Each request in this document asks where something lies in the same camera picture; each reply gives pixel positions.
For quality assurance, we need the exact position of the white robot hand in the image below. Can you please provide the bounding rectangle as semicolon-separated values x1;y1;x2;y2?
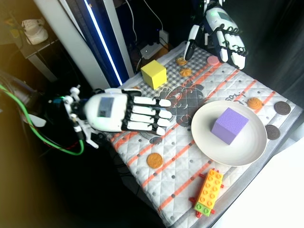
83;87;173;136
184;6;249;70

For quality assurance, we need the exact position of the purple foam cube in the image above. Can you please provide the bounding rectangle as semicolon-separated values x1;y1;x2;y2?
210;107;249;145

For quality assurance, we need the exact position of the yellow foam cube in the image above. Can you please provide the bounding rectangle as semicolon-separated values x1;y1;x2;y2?
140;59;168;90

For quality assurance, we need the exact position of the white round plate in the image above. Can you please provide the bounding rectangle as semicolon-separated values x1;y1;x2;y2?
190;100;268;167

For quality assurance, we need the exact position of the white plug adapter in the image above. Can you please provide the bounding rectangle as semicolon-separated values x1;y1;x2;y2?
158;29;170;44

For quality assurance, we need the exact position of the blue lit panel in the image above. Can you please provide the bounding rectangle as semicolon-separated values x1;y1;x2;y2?
65;0;135;87

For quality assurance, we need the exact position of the round orange biscuit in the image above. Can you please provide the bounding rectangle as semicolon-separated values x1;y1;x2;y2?
146;152;164;170

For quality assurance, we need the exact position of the white power strip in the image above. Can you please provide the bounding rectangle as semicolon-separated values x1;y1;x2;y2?
140;42;167;60

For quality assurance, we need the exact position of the orange swirl cookie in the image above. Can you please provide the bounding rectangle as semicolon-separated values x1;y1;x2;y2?
247;97;263;110

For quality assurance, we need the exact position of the grey shelf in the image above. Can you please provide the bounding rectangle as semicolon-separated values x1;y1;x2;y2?
14;35;60;83

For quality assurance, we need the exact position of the grey quilt with bear print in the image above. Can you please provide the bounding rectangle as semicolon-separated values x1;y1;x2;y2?
104;40;297;228

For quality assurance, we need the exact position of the white shoe shaped object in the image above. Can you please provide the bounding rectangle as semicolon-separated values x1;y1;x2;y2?
21;18;49;46

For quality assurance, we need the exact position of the dark chocolate sandwich cookie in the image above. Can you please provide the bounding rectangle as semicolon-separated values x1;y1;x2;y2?
274;101;292;116
265;124;281;141

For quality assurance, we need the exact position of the orange and green toy brick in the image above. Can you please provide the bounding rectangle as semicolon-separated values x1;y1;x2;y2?
189;168;225;218

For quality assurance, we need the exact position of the green cable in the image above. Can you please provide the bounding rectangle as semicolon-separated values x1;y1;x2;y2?
0;84;85;156

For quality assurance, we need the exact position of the thin white cable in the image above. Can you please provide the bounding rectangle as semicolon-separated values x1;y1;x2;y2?
124;0;139;43
143;0;165;31

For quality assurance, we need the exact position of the white frame post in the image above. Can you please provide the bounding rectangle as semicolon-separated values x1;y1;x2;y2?
33;0;112;92

